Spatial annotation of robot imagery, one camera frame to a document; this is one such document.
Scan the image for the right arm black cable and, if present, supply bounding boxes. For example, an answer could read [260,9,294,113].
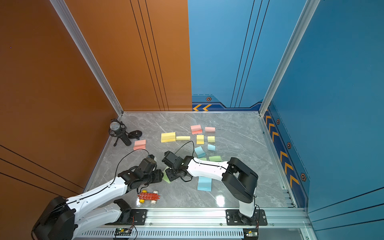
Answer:
[173,140,229,169]

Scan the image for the blue curved memo pad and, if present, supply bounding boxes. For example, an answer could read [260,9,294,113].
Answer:
[195,146,206,158]

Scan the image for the torn green page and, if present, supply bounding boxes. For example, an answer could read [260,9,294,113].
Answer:
[209,156,223,162]

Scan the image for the right circuit board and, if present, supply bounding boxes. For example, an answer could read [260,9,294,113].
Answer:
[243,229,259,240]

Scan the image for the aluminium front rail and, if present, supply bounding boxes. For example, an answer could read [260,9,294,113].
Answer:
[77,208,317,240]

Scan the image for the left green circuit board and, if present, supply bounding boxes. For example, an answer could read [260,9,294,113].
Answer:
[114,228,133,237]

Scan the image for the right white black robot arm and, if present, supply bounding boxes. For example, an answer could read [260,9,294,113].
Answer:
[162,151,259,226]

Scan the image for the small green memo pad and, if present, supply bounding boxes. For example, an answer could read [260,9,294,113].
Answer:
[163,175,171,184]

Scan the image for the torn blue page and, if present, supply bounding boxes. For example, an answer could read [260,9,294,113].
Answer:
[207,145,216,151]

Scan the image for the red toy brick car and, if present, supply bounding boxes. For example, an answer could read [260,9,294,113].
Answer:
[138,190,161,204]

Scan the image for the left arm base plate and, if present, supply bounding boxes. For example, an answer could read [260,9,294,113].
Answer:
[106,209,148,226]

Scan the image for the torn pink page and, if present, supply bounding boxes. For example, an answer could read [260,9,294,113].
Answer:
[205,127,216,133]

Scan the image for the small yellow memo pad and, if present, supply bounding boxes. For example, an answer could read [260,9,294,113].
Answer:
[196,135,205,145]

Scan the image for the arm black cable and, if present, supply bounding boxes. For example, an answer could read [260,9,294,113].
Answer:
[31,148,151,238]
[173,140,229,169]

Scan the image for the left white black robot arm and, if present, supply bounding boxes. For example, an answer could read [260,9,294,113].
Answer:
[31,155,164,240]

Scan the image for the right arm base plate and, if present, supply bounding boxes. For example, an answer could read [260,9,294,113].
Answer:
[226,209,268,227]

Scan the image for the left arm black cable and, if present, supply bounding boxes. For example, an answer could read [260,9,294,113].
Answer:
[31,148,151,238]

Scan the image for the pink memo pad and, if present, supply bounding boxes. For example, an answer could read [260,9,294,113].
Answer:
[191,125,203,135]
[134,140,147,151]

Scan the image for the large yellow memo pad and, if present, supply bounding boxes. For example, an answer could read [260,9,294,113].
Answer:
[161,132,176,143]

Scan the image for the torn large yellow page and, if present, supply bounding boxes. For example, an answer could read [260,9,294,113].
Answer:
[176,136,191,141]

